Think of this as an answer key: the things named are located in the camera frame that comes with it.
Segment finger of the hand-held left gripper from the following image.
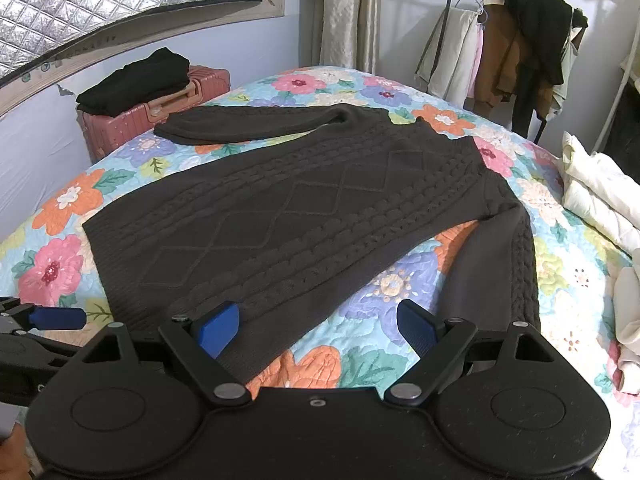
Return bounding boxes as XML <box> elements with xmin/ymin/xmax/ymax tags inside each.
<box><xmin>0</xmin><ymin>296</ymin><xmax>87</xmax><ymax>336</ymax></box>

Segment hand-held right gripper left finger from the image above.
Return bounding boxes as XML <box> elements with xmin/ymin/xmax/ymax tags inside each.
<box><xmin>79</xmin><ymin>301</ymin><xmax>254</xmax><ymax>409</ymax></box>

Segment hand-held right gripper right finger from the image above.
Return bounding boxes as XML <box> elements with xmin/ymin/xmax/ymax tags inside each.
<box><xmin>384</xmin><ymin>299</ymin><xmax>559</xmax><ymax>407</ymax></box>

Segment dark brown cable-knit sweater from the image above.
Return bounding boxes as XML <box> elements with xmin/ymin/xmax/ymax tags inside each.
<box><xmin>82</xmin><ymin>102</ymin><xmax>542</xmax><ymax>386</ymax></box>

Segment black folded clothes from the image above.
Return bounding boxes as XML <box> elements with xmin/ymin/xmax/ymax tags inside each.
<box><xmin>75</xmin><ymin>47</ymin><xmax>192</xmax><ymax>115</ymax></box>

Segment floral quilt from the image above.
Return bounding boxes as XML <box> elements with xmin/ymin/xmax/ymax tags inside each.
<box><xmin>0</xmin><ymin>66</ymin><xmax>640</xmax><ymax>411</ymax></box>

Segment cream cloth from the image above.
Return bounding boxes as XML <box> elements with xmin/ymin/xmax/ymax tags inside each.
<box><xmin>612</xmin><ymin>265</ymin><xmax>640</xmax><ymax>397</ymax></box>

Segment white down jacket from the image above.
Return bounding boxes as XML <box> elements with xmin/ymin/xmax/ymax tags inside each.
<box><xmin>557</xmin><ymin>130</ymin><xmax>640</xmax><ymax>254</ymax></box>

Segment pink suitcase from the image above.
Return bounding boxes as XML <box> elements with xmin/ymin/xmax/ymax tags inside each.
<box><xmin>80</xmin><ymin>65</ymin><xmax>232</xmax><ymax>165</ymax></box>

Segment pink hanging garment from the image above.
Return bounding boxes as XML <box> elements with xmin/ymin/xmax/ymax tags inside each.
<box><xmin>467</xmin><ymin>25</ymin><xmax>487</xmax><ymax>98</ymax></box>

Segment white hanging garment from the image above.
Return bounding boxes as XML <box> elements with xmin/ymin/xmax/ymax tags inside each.
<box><xmin>415</xmin><ymin>7</ymin><xmax>481</xmax><ymax>103</ymax></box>

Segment brown hanging coat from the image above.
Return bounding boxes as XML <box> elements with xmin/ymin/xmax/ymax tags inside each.
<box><xmin>472</xmin><ymin>0</ymin><xmax>556</xmax><ymax>116</ymax></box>

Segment pale green hanging garment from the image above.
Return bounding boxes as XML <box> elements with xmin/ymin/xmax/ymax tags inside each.
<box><xmin>552</xmin><ymin>25</ymin><xmax>584</xmax><ymax>113</ymax></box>

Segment white metal rack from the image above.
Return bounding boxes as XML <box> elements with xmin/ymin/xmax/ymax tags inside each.
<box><xmin>592</xmin><ymin>0</ymin><xmax>640</xmax><ymax>157</ymax></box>

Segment beige curtain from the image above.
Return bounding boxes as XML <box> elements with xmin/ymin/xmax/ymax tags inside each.
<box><xmin>320</xmin><ymin>0</ymin><xmax>383</xmax><ymax>73</ymax></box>

